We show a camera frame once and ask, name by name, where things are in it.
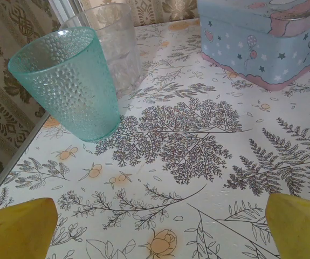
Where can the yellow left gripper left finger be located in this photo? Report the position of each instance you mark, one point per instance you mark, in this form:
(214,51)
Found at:
(14,232)

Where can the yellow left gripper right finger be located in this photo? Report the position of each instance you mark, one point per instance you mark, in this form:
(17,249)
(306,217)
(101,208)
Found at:
(300,232)

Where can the floral tablecloth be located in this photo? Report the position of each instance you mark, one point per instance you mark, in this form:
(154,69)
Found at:
(171,189)

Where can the teal dimpled plastic cup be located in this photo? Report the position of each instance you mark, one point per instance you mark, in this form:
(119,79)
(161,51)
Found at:
(71,94)

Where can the clear plastic cup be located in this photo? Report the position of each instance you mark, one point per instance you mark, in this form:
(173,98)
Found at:
(122,54)

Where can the aluminium corner post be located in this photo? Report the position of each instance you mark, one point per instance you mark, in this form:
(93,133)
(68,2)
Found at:
(63,10)

